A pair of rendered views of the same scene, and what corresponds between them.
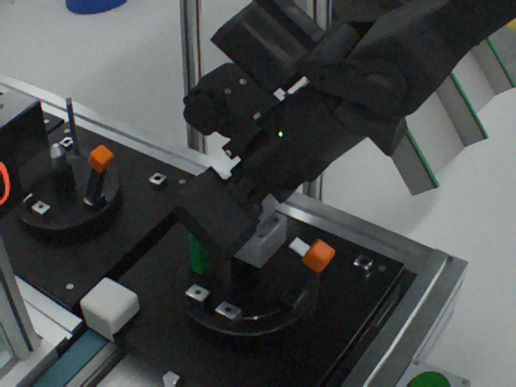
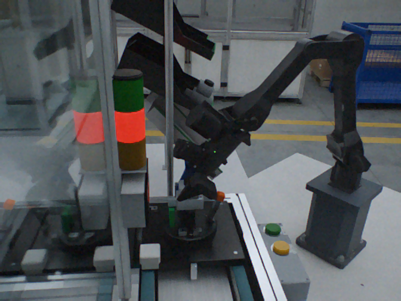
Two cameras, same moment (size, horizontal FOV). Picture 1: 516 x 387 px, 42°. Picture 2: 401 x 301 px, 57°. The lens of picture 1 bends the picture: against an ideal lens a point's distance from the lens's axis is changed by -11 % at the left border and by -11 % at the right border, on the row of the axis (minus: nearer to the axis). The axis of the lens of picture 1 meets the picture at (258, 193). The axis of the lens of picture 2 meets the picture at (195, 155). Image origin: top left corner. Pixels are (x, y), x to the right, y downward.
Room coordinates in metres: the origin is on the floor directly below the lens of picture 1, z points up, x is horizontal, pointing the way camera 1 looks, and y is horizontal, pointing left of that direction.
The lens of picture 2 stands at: (-0.09, 0.48, 1.56)
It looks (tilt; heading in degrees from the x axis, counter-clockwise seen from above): 27 degrees down; 320
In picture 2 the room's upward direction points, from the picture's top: 1 degrees clockwise
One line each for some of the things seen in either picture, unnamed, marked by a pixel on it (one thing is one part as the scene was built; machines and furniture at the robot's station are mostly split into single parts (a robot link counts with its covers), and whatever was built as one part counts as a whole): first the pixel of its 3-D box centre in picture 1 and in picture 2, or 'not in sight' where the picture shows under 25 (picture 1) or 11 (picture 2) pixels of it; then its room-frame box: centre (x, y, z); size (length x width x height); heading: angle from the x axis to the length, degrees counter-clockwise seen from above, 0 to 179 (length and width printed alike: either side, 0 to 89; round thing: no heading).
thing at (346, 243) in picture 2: not in sight; (337, 215); (0.30, -0.35, 0.96); 0.15 x 0.15 x 0.20; 4
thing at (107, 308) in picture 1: (111, 310); (150, 256); (0.47, 0.15, 0.97); 0.05 x 0.05 x 0.04; 57
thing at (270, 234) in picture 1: (233, 208); (185, 193); (0.50, 0.02, 1.08); 0.08 x 0.04 x 0.07; 57
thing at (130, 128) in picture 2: not in sight; (129, 122); (0.40, 0.22, 1.33); 0.05 x 0.05 x 0.05
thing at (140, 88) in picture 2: not in sight; (127, 92); (0.40, 0.22, 1.38); 0.05 x 0.05 x 0.05
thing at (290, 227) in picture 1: (247, 299); (188, 230); (0.49, 0.01, 0.96); 0.24 x 0.24 x 0.02; 57
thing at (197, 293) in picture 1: (198, 297); (182, 232); (0.46, 0.06, 1.00); 0.02 x 0.01 x 0.02; 57
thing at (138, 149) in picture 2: not in sight; (130, 150); (0.40, 0.22, 1.28); 0.05 x 0.05 x 0.05
